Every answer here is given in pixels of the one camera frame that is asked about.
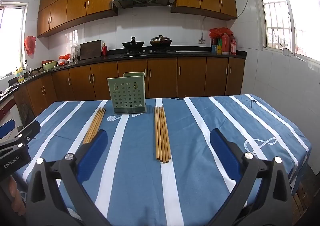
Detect person's left hand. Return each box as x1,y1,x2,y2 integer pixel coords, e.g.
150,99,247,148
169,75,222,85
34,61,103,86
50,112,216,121
7,177,27,217

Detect green basin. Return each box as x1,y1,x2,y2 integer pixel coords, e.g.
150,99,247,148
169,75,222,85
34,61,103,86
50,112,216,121
41,60,57,71

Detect red bag over bottles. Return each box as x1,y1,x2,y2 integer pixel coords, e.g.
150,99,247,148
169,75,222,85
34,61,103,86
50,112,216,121
209,27,233,39

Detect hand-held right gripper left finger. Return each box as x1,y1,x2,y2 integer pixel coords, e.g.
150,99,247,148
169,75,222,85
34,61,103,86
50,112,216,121
26,130,113,226

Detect green perforated utensil holder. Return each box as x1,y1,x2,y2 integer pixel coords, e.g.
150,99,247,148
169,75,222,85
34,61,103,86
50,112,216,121
107,72,147,115

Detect small window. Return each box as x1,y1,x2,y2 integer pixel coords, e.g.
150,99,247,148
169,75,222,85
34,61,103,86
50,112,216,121
0,2,28,79

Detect wooden base cabinets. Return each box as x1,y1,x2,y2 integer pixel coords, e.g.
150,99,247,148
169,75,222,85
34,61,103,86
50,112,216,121
14,56,245,126

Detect colourful box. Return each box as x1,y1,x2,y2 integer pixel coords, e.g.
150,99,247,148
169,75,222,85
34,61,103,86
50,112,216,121
211,38,222,54

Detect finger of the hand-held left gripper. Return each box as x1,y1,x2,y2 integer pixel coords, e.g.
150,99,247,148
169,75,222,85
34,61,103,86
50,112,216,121
15,120,41,144

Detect red oil bottle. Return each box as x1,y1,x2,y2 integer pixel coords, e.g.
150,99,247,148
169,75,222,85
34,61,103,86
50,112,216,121
229,34,237,56
221,34,230,55

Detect black wok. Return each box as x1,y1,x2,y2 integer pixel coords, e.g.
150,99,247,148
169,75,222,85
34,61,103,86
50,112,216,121
122,36,145,54

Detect large barred window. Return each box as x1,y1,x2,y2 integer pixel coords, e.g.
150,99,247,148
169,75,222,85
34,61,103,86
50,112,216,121
249,0,320,66

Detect dark cutting board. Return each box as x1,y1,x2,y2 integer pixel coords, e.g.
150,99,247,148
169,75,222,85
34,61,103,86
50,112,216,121
79,40,102,60

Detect orange plastic bag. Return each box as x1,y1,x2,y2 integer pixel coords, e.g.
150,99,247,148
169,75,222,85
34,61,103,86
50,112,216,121
58,54,72,65

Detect black kitchen countertop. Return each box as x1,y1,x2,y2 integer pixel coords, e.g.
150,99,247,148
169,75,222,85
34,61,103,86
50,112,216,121
0,49,247,97

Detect blue white striped tablecloth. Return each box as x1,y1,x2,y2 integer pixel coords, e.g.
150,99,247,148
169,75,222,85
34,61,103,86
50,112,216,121
15,94,312,226

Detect hanging red plastic bag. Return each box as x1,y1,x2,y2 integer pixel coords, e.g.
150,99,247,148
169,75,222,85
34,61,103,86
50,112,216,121
24,36,37,59

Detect white wall cable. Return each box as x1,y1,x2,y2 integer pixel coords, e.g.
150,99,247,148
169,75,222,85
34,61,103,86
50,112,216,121
201,0,256,41

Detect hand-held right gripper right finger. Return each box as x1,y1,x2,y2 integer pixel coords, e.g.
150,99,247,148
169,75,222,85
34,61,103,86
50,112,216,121
209,128,293,226

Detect wok with lid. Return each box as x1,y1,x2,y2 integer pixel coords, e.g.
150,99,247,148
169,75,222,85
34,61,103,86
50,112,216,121
149,35,173,48

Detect blue chair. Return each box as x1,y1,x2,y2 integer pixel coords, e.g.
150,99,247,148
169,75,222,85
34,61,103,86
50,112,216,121
0,120,15,139

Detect sink faucet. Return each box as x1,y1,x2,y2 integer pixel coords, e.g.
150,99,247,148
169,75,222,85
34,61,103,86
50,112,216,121
24,59,32,78

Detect gas stove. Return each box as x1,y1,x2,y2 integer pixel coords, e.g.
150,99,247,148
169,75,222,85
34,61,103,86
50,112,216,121
120,49,176,56

